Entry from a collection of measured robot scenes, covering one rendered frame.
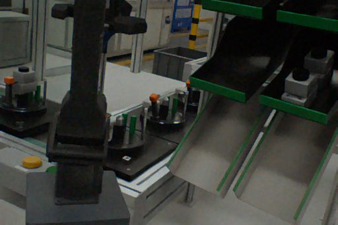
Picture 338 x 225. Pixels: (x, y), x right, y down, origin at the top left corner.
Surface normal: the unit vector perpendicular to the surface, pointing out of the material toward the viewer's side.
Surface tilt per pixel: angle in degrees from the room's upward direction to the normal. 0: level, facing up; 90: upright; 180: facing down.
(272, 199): 45
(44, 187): 0
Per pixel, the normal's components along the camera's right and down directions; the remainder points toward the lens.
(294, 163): -0.33, -0.57
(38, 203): 0.14, -0.95
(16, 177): -0.46, 0.19
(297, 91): -0.61, 0.54
